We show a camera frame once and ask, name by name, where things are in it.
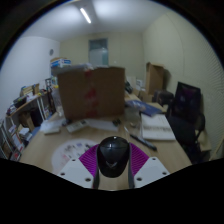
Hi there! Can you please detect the ceiling tube light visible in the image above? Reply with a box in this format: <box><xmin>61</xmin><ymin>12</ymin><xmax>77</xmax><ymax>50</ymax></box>
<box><xmin>79</xmin><ymin>7</ymin><xmax>92</xmax><ymax>24</ymax></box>

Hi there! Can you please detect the black bag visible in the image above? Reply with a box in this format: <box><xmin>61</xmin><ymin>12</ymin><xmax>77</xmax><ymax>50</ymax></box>
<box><xmin>152</xmin><ymin>89</ymin><xmax>175</xmax><ymax>107</ymax></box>

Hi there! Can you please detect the black computer mouse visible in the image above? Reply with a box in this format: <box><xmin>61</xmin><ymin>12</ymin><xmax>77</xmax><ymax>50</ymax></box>
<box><xmin>96</xmin><ymin>135</ymin><xmax>131</xmax><ymax>179</ymax></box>

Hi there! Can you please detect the black marker pen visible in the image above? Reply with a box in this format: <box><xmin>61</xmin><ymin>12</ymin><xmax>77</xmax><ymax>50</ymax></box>
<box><xmin>129</xmin><ymin>133</ymin><xmax>158</xmax><ymax>151</ymax></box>

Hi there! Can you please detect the black office chair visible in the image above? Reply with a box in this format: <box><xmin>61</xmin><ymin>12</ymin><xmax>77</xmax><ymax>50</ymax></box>
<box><xmin>166</xmin><ymin>81</ymin><xmax>206</xmax><ymax>163</ymax></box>

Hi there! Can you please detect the blue book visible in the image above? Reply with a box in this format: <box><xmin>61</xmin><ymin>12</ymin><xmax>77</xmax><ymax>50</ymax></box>
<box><xmin>125</xmin><ymin>99</ymin><xmax>163</xmax><ymax>118</ymax></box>

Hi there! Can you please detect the beige printed mouse pad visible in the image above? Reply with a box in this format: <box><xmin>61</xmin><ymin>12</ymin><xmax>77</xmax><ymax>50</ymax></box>
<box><xmin>51</xmin><ymin>138</ymin><xmax>99</xmax><ymax>174</ymax></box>

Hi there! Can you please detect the small open cardboard box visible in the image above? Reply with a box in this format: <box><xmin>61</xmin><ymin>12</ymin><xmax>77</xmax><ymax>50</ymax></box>
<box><xmin>145</xmin><ymin>62</ymin><xmax>166</xmax><ymax>96</ymax></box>

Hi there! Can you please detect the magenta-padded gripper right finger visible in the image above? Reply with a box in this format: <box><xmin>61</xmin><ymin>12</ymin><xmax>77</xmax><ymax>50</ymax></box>
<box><xmin>127</xmin><ymin>142</ymin><xmax>171</xmax><ymax>189</ymax></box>

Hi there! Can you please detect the flat white box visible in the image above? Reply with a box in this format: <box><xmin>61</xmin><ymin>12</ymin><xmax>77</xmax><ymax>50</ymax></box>
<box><xmin>39</xmin><ymin>119</ymin><xmax>64</xmax><ymax>135</ymax></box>

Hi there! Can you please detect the white shelf unit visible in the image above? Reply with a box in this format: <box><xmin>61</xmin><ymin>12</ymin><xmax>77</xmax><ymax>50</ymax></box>
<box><xmin>0</xmin><ymin>78</ymin><xmax>58</xmax><ymax>163</ymax></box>

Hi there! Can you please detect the large brown cardboard box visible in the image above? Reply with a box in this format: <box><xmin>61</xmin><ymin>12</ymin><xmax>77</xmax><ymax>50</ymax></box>
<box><xmin>57</xmin><ymin>66</ymin><xmax>126</xmax><ymax>121</ymax></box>

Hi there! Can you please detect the white paper sheet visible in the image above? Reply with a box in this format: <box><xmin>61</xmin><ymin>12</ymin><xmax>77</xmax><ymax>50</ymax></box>
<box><xmin>84</xmin><ymin>118</ymin><xmax>120</xmax><ymax>132</ymax></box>

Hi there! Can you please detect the white open book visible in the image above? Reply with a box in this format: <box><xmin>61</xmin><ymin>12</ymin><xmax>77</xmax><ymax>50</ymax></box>
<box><xmin>140</xmin><ymin>113</ymin><xmax>177</xmax><ymax>142</ymax></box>

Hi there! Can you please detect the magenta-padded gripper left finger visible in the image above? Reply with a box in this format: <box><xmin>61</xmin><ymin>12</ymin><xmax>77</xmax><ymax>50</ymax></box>
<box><xmin>56</xmin><ymin>143</ymin><xmax>101</xmax><ymax>190</ymax></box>

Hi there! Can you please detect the frosted glass window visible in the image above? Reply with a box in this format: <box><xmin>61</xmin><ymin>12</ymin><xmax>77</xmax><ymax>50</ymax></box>
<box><xmin>88</xmin><ymin>37</ymin><xmax>109</xmax><ymax>67</ymax></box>

